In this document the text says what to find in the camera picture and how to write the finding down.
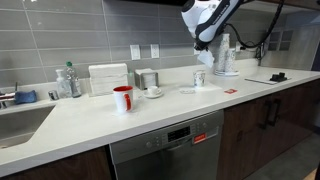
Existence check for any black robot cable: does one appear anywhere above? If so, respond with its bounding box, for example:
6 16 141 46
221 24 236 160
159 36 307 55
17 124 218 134
224 0 285 61

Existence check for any dark cabinet under sink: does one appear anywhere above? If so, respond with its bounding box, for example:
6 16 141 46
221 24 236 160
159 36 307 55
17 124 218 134
0 145 113 180

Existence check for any patterned disposable cup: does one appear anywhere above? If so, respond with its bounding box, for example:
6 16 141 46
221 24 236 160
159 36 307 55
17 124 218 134
192 70 207 89

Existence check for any wall outlet with plug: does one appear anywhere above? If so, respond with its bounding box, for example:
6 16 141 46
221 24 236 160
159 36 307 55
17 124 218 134
235 41 246 54

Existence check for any white wall switch plate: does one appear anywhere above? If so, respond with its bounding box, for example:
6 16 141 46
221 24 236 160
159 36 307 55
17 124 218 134
129 44 142 61

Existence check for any metal napkin dispenser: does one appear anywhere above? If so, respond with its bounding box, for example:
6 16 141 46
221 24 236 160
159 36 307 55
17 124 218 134
134 68 160 91

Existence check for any red label on dishwasher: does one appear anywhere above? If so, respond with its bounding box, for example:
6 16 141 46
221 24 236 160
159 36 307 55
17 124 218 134
192 132 208 145

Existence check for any black cabinet handle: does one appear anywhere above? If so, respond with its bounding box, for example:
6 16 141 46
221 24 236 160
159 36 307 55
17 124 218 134
269 98 282 128

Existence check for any short patterned cup stack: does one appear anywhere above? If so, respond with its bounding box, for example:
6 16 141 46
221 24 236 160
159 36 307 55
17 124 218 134
225 48 237 73

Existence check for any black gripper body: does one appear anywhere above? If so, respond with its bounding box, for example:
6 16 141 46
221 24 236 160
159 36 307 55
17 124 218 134
193 31 216 52

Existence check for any white mat with dark edge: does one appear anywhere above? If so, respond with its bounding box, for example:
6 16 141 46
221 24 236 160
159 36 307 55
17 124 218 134
244 75 292 86

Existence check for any white and red mug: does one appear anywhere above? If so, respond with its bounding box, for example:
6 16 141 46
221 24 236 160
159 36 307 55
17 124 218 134
112 85 135 114

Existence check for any dark wood cabinet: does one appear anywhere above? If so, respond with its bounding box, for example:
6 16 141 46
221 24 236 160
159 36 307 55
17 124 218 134
216 78 320 180

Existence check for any grey kitchen sink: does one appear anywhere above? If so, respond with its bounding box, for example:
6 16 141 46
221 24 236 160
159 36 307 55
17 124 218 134
0 104 57 150

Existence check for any stainless steel dishwasher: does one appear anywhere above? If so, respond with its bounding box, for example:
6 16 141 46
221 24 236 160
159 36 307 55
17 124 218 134
109 109 225 180

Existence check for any clear soap dispenser bottle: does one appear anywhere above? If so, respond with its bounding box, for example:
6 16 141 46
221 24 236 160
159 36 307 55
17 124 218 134
55 68 73 99

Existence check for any chrome faucet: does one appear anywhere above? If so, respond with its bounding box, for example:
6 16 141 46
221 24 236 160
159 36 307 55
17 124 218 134
0 81 19 110

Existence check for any blue sponge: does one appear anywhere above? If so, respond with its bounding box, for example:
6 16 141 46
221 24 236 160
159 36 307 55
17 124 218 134
13 89 38 105

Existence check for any small metal can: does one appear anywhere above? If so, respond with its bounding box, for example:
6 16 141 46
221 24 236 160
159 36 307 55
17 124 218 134
47 89 60 101

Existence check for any small white espresso cup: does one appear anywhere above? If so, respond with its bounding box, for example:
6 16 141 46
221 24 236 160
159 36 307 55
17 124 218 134
147 85 161 97

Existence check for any round white tray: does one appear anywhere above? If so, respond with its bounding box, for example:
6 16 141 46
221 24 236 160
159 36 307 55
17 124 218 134
213 68 240 77

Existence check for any clear water bottle green cap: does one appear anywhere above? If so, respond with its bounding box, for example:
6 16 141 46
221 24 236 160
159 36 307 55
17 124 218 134
65 60 83 99

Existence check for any white paper towel stack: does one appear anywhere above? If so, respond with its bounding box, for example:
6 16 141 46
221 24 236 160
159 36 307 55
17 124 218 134
88 63 130 97

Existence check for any black object on mat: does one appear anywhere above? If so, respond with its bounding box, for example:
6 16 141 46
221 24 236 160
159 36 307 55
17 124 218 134
269 72 288 83

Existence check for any white saucer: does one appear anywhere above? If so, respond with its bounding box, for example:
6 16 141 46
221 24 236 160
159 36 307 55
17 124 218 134
142 89 165 100

